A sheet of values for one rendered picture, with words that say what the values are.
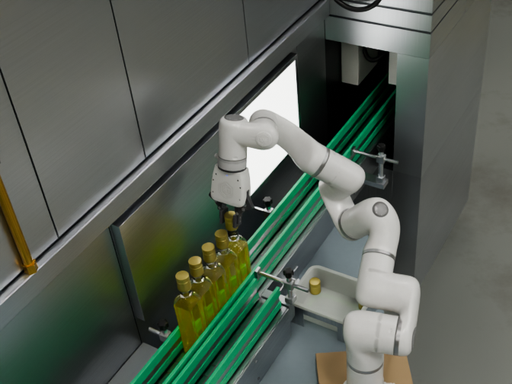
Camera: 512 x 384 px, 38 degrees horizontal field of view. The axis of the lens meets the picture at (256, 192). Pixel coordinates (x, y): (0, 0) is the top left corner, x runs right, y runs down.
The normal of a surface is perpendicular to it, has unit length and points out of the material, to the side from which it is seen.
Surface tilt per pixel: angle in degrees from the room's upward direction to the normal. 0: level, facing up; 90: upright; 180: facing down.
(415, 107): 90
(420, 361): 0
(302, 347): 0
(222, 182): 74
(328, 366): 1
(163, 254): 90
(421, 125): 90
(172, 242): 90
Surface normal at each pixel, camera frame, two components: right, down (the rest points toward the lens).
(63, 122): 0.86, 0.26
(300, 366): -0.09, -0.77
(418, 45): -0.51, 0.58
